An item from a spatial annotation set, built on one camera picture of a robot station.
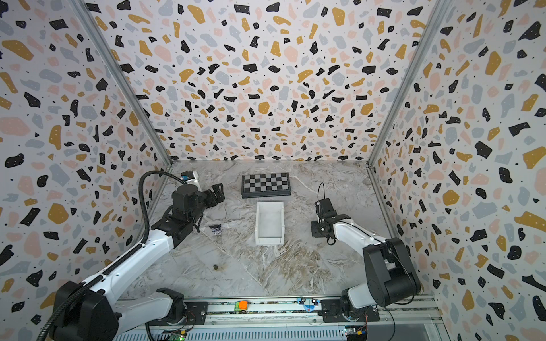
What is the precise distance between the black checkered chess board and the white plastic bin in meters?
0.06

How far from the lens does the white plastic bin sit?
2.95 ft

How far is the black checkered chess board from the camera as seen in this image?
108 cm
